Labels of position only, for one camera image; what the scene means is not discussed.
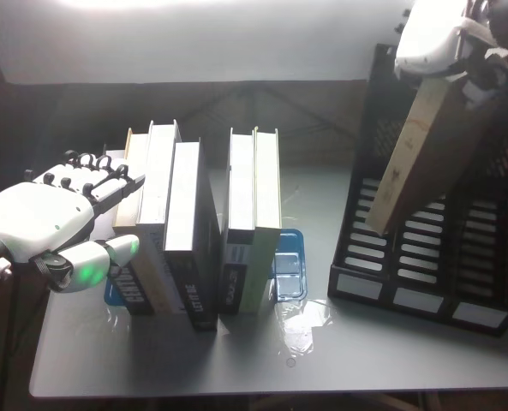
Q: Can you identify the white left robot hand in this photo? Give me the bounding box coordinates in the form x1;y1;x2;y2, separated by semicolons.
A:
0;149;147;295

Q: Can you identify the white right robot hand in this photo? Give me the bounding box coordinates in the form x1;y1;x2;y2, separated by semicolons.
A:
393;0;508;111

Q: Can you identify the tan cover book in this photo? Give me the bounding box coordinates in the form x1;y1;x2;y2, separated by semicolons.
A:
364;76;508;237

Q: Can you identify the black book CENTURY spine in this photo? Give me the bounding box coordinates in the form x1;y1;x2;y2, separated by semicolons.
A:
104;147;154;317

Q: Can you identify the white spine book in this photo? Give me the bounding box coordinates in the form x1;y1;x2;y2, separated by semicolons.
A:
134;119;188;314

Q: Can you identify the black book LET IT BE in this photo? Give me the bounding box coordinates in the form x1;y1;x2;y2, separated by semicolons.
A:
162;136;224;333

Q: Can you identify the black book grey label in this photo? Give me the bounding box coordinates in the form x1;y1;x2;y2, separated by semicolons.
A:
218;126;257;317

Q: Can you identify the light green book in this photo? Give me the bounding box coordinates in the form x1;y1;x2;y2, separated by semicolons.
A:
238;126;284;316

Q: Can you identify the white backdrop panel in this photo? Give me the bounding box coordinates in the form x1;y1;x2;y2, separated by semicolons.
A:
0;0;508;86

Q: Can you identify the blue bookend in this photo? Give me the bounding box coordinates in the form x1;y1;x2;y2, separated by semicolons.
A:
102;229;309;306

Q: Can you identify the black three-slot file rack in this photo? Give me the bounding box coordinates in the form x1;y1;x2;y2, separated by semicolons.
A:
326;42;508;339

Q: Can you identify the clear plastic film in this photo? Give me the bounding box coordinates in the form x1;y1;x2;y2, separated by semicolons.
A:
272;297;336;356

